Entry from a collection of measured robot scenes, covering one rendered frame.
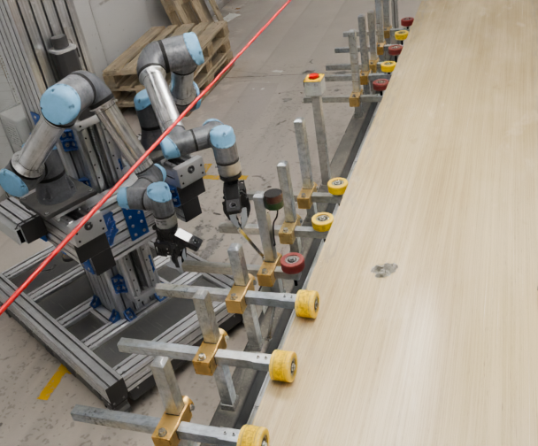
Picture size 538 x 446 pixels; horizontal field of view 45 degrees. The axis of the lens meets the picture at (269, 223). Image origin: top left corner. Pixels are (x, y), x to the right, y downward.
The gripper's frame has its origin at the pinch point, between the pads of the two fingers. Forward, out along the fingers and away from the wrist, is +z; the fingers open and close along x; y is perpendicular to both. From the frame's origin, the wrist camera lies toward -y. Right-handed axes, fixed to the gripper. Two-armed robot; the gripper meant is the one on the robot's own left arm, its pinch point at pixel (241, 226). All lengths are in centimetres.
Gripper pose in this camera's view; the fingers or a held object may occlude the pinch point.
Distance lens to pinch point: 219.3
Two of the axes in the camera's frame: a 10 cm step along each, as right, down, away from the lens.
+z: 1.5, 8.3, 5.4
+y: -0.4, -5.4, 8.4
